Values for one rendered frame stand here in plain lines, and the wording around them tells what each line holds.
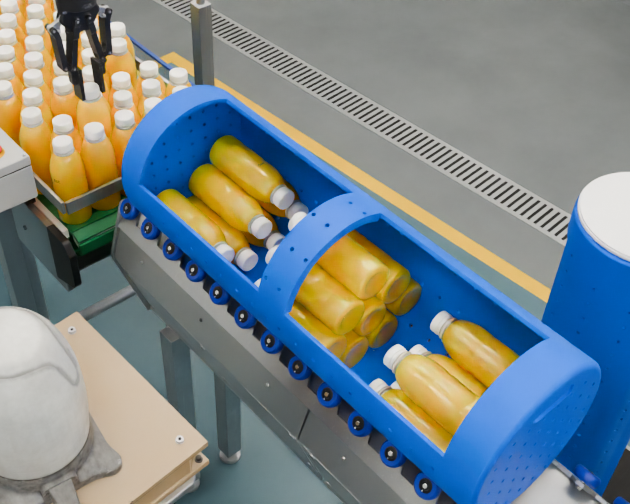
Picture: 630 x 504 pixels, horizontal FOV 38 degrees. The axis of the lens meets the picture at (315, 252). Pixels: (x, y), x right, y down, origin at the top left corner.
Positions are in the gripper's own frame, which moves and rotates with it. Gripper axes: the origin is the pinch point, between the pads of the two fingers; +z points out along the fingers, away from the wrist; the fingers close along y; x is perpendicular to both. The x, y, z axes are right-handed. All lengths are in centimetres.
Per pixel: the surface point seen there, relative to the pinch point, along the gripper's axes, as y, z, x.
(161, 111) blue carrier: 0.4, -6.3, -25.7
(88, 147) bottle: -5.7, 10.1, -7.0
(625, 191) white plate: 71, 12, -82
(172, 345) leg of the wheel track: -3, 54, -27
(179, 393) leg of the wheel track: -3, 72, -27
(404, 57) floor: 201, 115, 92
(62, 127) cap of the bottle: -7.9, 7.3, -1.6
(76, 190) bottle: -10.9, 16.9, -9.4
